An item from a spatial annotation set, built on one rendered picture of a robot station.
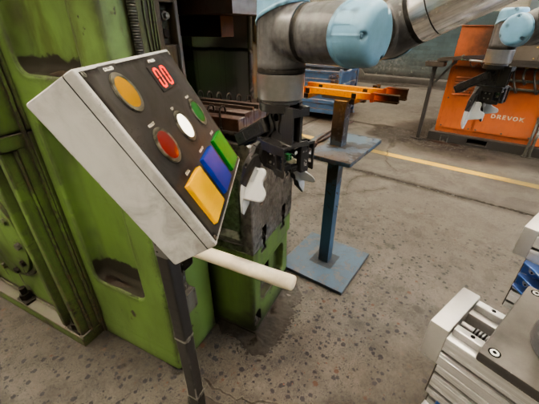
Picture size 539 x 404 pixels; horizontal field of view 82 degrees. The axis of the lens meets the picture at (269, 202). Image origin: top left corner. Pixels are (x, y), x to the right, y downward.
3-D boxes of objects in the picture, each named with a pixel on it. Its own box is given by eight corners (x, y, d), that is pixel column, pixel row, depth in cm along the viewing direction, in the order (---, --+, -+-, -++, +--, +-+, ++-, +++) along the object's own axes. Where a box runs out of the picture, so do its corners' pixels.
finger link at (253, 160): (239, 183, 54) (262, 139, 53) (234, 181, 55) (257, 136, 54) (257, 191, 57) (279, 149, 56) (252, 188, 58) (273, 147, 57)
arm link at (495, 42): (526, 6, 86) (494, 7, 92) (511, 50, 91) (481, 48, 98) (540, 6, 89) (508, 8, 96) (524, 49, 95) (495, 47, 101)
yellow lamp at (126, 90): (151, 106, 44) (145, 74, 42) (125, 113, 40) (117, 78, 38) (135, 104, 45) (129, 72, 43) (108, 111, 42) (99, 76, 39)
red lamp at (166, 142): (188, 155, 48) (184, 127, 45) (167, 166, 44) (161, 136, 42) (172, 151, 49) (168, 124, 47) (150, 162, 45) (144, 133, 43)
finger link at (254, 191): (246, 221, 52) (271, 172, 51) (228, 207, 56) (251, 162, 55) (258, 225, 54) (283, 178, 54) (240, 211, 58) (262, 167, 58)
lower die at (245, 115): (265, 124, 118) (265, 101, 113) (238, 139, 102) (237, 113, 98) (179, 112, 134) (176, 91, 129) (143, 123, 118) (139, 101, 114)
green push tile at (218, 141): (237, 157, 71) (219, 129, 68) (234, 170, 65) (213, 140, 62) (231, 160, 72) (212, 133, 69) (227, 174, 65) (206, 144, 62)
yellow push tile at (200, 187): (225, 199, 54) (200, 164, 51) (218, 222, 47) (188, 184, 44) (217, 203, 54) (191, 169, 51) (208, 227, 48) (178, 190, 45)
